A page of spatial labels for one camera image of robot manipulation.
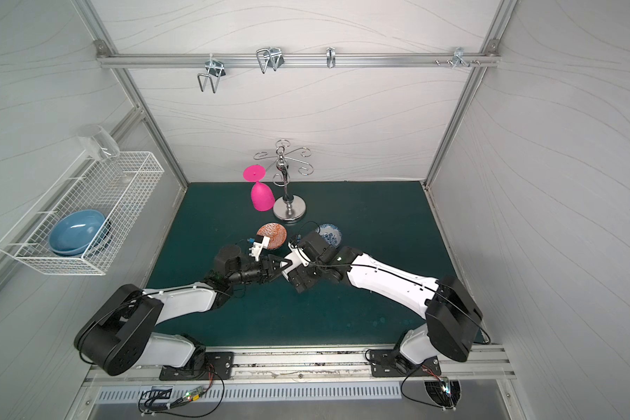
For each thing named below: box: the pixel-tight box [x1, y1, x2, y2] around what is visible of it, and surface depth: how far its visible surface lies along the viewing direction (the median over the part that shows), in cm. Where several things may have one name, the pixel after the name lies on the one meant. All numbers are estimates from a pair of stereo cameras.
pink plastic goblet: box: [243, 164, 276, 212], surface depth 92 cm
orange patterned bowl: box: [256, 222, 288, 251], surface depth 103 cm
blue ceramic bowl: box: [48, 209, 112, 256], surface depth 61 cm
